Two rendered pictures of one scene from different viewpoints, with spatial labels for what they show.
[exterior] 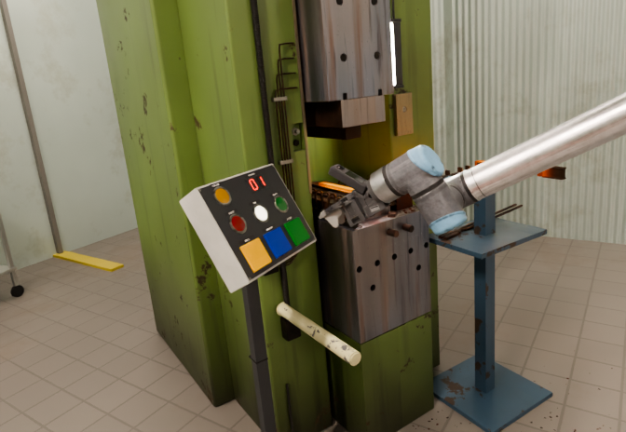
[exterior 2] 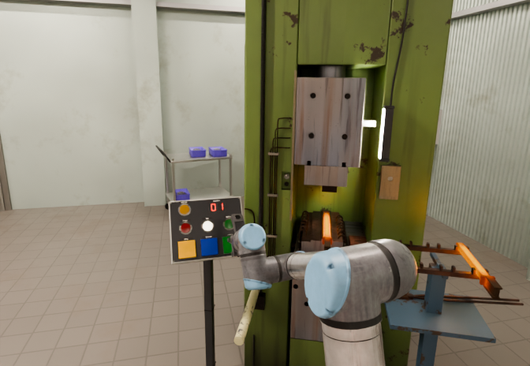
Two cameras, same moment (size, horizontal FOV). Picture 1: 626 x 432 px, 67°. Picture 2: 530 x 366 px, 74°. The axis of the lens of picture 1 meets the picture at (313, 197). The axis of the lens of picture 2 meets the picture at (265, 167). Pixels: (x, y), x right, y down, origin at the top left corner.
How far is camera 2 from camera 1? 1.14 m
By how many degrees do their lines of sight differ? 40
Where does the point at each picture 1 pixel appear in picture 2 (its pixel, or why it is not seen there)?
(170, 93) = not seen: hidden behind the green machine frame
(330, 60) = (299, 136)
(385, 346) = (312, 350)
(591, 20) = not seen: outside the picture
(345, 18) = (316, 107)
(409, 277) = not seen: hidden behind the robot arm
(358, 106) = (320, 172)
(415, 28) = (417, 113)
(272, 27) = (276, 106)
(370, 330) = (300, 332)
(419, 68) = (417, 147)
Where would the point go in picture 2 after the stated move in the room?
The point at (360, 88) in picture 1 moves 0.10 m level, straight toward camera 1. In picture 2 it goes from (324, 159) to (310, 162)
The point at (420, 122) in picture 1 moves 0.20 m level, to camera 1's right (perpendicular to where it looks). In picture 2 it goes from (411, 192) to (456, 201)
